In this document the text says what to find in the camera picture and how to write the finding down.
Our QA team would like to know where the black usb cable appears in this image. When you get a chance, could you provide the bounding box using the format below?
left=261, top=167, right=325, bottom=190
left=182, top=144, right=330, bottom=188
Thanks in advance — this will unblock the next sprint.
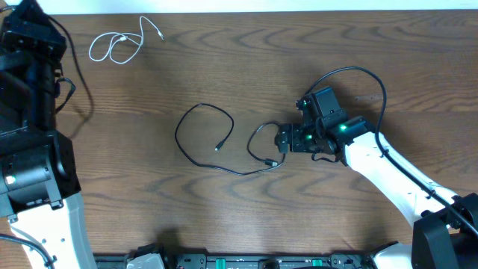
left=46, top=14, right=94, bottom=117
left=174, top=102, right=287, bottom=176

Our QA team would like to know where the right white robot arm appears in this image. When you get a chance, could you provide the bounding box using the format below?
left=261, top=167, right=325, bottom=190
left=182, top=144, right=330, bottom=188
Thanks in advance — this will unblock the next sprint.
left=275, top=87, right=477, bottom=268

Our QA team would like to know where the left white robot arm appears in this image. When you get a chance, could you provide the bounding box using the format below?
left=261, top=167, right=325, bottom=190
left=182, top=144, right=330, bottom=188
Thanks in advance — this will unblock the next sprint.
left=1, top=0, right=96, bottom=268

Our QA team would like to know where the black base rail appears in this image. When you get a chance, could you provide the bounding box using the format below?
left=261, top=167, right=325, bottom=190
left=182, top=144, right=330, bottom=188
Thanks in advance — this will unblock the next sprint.
left=93, top=242, right=415, bottom=269

